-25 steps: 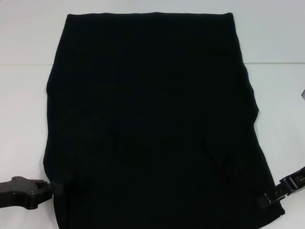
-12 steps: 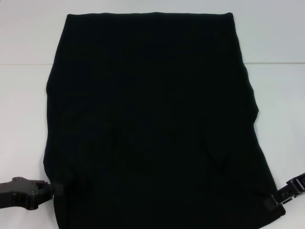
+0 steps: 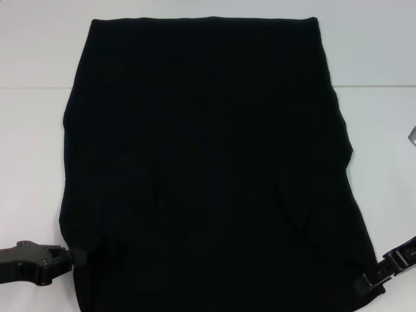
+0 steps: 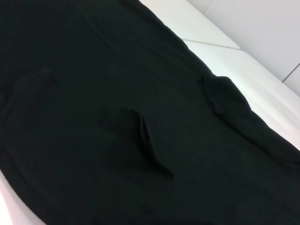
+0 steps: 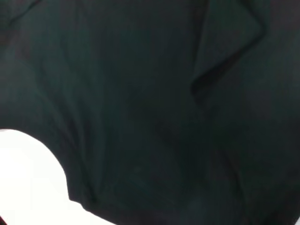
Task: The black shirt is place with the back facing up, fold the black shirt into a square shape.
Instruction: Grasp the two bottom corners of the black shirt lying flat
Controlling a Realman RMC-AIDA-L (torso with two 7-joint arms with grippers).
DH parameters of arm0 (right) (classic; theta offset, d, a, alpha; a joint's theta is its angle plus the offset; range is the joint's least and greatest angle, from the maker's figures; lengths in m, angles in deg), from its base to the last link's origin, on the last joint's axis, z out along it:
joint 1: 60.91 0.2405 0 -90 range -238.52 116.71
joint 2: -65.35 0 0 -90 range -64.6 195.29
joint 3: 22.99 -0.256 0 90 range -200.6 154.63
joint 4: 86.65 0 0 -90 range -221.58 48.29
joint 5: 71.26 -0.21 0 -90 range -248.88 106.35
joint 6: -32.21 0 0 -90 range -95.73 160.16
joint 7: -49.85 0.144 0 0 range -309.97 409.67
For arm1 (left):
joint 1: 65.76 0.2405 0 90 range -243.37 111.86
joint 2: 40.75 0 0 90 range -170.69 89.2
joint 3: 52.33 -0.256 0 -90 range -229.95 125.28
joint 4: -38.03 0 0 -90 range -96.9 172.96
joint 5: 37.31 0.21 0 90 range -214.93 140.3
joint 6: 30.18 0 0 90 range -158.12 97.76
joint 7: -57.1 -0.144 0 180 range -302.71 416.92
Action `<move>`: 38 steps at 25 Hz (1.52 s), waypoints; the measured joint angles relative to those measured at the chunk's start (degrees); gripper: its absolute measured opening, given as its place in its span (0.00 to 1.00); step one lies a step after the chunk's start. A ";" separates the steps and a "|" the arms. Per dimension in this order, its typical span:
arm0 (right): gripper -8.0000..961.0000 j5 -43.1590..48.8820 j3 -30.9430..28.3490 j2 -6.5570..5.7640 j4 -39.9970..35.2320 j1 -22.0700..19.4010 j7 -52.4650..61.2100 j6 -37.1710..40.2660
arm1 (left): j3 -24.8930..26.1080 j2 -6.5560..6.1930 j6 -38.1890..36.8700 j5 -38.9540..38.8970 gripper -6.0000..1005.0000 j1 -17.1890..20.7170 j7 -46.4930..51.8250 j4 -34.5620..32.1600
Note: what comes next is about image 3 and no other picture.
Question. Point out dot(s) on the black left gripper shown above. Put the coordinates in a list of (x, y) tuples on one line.
[(22, 263)]

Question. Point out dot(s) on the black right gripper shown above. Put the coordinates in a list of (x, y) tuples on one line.
[(404, 252)]

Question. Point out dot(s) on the black shirt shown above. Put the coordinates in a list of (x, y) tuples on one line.
[(211, 162)]

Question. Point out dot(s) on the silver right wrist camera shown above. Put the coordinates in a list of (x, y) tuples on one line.
[(413, 136)]

